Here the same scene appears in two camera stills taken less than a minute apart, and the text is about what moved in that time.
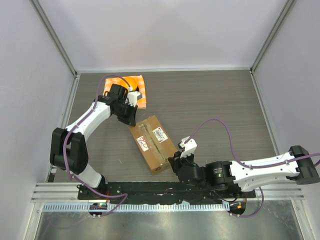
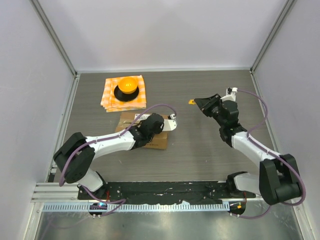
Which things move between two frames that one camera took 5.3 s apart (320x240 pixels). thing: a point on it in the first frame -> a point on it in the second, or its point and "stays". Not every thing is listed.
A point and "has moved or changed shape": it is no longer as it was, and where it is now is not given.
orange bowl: (132, 81) stays
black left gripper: (130, 119) -> (160, 129)
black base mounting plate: (131, 192) stays
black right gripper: (177, 161) -> (205, 103)
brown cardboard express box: (155, 144) has moved or changed shape
